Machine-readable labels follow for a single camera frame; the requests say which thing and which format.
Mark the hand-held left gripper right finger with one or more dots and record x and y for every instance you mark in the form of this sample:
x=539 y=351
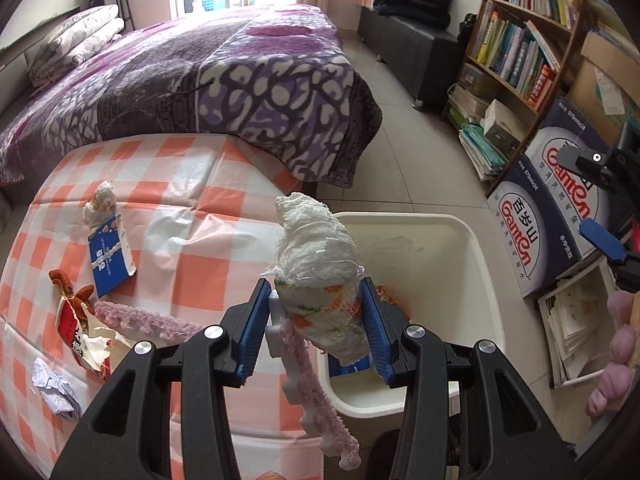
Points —
x=375 y=330

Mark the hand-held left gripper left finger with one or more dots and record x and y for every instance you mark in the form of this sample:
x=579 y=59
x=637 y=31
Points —
x=252 y=332

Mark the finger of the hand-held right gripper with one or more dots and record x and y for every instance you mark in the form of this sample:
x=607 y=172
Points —
x=602 y=240

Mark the white plastic strip pink fuzz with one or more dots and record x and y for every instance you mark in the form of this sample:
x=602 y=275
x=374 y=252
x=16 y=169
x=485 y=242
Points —
x=305 y=375

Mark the white plastic bin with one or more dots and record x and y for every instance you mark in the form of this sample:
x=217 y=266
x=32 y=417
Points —
x=440 y=270

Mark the white floral paper cup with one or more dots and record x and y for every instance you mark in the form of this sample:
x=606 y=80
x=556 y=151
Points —
x=312 y=245

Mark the person's right hand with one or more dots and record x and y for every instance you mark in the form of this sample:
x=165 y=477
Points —
x=620 y=350

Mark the blue white printed carton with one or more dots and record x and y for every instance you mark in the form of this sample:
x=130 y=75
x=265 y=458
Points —
x=530 y=230
x=555 y=160

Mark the stack of loose papers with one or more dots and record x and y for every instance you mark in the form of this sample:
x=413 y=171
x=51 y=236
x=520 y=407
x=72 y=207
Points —
x=575 y=325

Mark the large brown cardboard box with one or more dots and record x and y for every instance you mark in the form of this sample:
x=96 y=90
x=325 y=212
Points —
x=595 y=80

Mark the pink fuzzy yarn strip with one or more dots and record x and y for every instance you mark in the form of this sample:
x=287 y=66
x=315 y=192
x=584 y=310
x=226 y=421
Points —
x=145 y=320

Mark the wooden bookshelf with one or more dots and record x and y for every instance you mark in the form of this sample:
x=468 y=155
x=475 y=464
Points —
x=565 y=65

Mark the small cardboard box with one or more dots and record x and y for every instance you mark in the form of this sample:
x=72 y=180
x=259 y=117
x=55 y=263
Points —
x=505 y=122

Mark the pile of flat books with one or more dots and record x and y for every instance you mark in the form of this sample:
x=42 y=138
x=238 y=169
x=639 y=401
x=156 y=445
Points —
x=475 y=140

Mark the row of thick colourful books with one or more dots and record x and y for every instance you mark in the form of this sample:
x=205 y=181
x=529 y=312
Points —
x=515 y=55

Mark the blue milk carton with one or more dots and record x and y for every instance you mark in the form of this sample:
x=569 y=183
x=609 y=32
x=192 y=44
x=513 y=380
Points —
x=107 y=265

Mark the torn red snack wrapper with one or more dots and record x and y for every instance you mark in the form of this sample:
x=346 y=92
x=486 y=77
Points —
x=75 y=335

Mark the brown twisted snack piece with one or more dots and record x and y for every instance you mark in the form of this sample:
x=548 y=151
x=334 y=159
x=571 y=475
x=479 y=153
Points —
x=62 y=280

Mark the small crumpled white tissue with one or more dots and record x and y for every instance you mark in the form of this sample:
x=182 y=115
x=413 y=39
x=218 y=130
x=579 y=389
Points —
x=102 y=200

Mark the crumpled white paper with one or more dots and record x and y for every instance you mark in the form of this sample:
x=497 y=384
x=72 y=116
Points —
x=55 y=385

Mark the black bag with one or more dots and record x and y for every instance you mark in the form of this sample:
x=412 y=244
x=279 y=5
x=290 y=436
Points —
x=467 y=27

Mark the black bench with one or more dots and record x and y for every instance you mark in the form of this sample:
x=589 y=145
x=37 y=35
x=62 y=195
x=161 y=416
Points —
x=415 y=55

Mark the purple patterned bed blanket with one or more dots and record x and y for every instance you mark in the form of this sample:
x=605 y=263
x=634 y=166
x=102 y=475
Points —
x=200 y=60

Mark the folded floral quilt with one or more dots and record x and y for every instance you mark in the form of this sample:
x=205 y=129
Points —
x=75 y=35

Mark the bed headboard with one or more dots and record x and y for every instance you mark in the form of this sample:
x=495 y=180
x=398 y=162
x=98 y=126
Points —
x=30 y=35

